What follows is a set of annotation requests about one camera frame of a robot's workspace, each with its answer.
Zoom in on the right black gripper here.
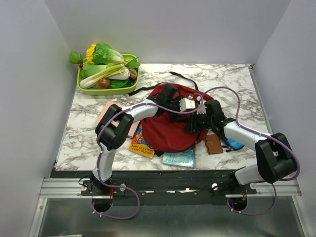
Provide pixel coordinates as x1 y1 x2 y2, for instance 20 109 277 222
182 111 213 133

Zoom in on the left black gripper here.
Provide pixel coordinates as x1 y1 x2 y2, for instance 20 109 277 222
165 95 187 123

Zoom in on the red backpack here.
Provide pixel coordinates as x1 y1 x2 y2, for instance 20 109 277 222
128 72 208 156

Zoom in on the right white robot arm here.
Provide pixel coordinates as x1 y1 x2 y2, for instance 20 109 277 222
184 100 297 194

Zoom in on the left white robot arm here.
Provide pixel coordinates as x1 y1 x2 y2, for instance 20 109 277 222
92 84 196 195

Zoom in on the brown leather wallet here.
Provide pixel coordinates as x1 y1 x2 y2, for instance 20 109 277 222
204 134 223 155

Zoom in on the teal blue book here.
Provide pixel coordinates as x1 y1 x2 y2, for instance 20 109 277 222
162 147 196 168

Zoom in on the pink book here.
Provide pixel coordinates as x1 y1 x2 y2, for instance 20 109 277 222
95 100 141 139

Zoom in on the blue dinosaur pencil case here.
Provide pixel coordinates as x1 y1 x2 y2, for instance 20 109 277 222
220 136 244 152

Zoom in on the orange treehouse book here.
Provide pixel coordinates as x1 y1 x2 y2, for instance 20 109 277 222
128 124 155 158

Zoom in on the white radish toy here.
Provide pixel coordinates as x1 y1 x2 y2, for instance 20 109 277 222
109 67 130 80

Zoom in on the green plastic tray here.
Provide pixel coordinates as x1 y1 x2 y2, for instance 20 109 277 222
77 67 140 96

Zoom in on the brown onion toy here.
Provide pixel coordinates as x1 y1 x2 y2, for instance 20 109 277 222
96 78 111 89

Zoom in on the celery stalk toy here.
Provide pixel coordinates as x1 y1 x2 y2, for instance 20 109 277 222
80 64 124 89

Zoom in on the green lettuce toy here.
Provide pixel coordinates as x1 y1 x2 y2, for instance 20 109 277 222
92 42 124 65

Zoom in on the bok choy toy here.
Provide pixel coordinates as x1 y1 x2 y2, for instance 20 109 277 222
80 62 107 79

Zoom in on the yellow flower toy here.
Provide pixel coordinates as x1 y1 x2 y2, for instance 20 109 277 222
86 43 96 65

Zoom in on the green leafy sprig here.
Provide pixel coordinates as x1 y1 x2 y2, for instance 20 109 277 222
68 50 83 65

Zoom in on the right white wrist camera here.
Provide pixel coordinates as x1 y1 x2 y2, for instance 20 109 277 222
196 96 206 115

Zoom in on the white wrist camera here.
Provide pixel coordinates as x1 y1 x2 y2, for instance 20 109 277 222
179 98 196 112
196 96 206 115

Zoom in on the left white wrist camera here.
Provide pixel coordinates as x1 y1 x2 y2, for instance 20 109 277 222
179 98 196 112

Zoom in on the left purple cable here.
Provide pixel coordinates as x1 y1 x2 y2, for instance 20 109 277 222
92 92 205 220

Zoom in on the black mounting base plate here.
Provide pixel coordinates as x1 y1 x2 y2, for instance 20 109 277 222
51 170 256 206

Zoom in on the aluminium rail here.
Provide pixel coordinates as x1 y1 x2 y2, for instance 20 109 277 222
39 178 302 198

